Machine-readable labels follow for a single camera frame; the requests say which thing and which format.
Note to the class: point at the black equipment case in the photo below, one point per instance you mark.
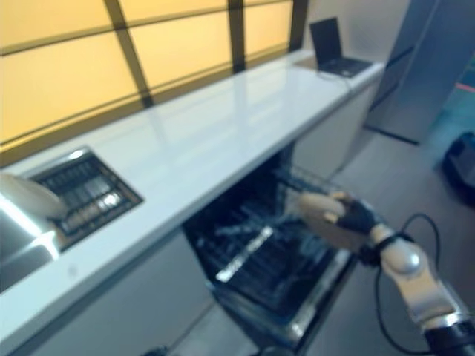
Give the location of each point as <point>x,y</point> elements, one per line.
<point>462,167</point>

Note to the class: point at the glossy white cabinet door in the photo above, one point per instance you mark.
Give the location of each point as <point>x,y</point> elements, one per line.
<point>334,130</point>
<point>122,296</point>

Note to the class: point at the black dish drying rack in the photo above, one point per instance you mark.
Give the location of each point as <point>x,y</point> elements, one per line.
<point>89,193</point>

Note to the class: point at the robot right arm silver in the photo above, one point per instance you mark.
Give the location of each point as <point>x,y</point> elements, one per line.
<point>419,270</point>

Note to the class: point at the stainless steel sink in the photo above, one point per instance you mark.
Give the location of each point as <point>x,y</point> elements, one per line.
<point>22,241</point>

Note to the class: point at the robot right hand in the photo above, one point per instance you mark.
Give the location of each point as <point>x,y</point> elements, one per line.
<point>354,217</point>

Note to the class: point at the black dishwasher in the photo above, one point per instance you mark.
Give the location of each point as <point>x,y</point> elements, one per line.
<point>259,259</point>

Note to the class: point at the tall grey refrigerator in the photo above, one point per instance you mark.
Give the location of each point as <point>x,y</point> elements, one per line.
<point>415,66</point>

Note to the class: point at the cream plate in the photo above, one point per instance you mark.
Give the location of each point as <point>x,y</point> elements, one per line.
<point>319,219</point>
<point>29,196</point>

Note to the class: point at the black laptop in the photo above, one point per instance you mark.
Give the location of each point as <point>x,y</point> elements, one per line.
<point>330,44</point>

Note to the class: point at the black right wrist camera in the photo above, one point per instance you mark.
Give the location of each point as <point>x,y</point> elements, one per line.
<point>369,256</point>

